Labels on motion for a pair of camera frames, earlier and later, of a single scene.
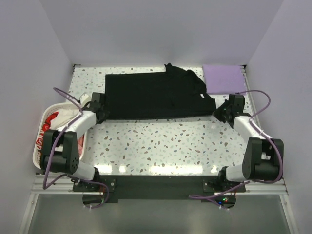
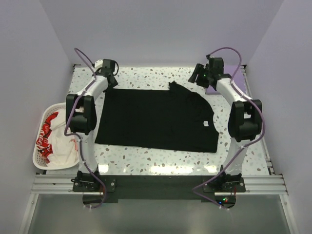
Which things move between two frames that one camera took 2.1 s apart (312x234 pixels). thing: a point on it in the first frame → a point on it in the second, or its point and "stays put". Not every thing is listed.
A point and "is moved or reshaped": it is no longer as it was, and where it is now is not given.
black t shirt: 175,93 is moved or reshaped
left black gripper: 106,116 → 115,83
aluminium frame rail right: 251,93 stays put
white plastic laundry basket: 48,109 stays put
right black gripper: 217,113 → 199,69
